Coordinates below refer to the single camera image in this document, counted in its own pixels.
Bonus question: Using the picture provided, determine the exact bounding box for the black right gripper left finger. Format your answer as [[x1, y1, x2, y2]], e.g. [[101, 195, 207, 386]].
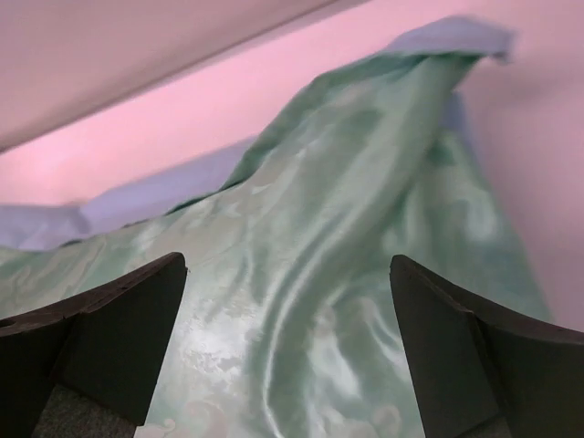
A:
[[1, 253, 187, 437]]

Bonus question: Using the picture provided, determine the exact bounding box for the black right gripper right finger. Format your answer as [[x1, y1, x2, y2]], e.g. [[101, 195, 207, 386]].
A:
[[390, 255, 583, 438]]

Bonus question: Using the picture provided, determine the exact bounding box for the light blue pillowcase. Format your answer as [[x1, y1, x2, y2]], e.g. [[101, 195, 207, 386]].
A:
[[1, 16, 550, 437]]

